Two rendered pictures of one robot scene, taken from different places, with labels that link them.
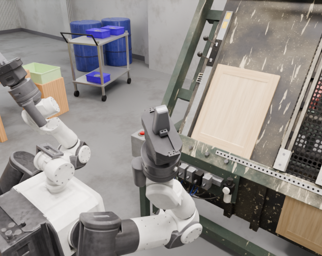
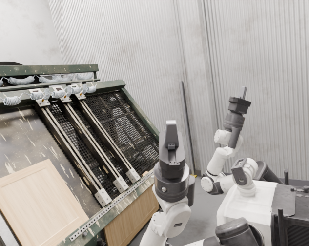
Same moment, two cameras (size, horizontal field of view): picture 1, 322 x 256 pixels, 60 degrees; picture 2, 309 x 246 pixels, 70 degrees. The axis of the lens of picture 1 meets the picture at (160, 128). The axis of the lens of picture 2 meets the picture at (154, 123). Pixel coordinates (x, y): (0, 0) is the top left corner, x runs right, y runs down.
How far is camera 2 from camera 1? 1.42 m
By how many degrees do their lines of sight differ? 89
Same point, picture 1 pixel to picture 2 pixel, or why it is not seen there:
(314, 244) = (127, 237)
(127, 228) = not seen: hidden behind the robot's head
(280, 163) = (107, 198)
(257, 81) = (38, 172)
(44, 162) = (250, 168)
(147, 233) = not seen: hidden behind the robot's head
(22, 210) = (283, 197)
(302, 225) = (118, 235)
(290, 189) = (121, 205)
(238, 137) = (68, 215)
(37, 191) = (260, 199)
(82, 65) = not seen: outside the picture
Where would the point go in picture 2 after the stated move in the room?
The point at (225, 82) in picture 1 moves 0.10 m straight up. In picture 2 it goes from (12, 192) to (8, 177)
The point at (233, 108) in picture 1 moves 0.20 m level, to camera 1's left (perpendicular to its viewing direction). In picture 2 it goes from (42, 202) to (30, 219)
